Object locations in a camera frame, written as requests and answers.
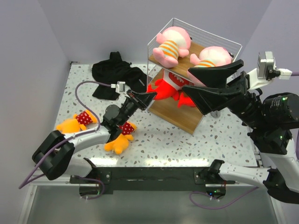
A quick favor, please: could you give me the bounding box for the pink striped plush doll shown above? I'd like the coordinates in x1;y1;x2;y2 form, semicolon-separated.
190;46;234;68
153;26;191;68

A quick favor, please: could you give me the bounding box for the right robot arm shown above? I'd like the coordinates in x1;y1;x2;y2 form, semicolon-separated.
183;60;299;204

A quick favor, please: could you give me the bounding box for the orange bear plush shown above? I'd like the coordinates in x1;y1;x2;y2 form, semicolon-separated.
104;122;137;155
56;110;98;133

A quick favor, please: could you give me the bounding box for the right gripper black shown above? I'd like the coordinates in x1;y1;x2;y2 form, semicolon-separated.
179;57;265;127

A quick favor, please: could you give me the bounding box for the black cloth garment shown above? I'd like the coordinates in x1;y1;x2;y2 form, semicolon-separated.
92;52;147;93

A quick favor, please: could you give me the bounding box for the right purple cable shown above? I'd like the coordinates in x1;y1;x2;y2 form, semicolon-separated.
189;71;299;210

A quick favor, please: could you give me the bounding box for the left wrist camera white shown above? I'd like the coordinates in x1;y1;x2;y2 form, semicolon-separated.
111;81;126;94

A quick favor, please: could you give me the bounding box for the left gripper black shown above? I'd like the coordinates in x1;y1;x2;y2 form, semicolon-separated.
118;90;156;126

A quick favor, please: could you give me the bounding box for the white wire wooden shelf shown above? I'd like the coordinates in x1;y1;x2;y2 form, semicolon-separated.
147;18;242;134

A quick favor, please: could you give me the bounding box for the red whale plush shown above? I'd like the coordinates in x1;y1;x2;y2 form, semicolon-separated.
177;92;196;108

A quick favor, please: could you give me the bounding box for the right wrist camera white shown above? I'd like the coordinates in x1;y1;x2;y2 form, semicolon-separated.
247;51;292;90

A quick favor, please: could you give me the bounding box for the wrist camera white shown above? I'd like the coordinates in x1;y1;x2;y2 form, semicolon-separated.
111;81;126;94
247;51;292;90

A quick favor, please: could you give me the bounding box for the red shark plush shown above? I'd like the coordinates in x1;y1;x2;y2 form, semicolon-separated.
147;70;193;101

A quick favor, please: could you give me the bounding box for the grey crumpled cloth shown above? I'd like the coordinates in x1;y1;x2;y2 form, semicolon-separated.
210;111;221;118

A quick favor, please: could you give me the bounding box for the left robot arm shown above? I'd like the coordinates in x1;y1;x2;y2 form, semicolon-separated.
32;90;156;183

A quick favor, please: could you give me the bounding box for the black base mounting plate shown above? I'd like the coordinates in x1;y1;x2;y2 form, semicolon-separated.
70;167;235;196

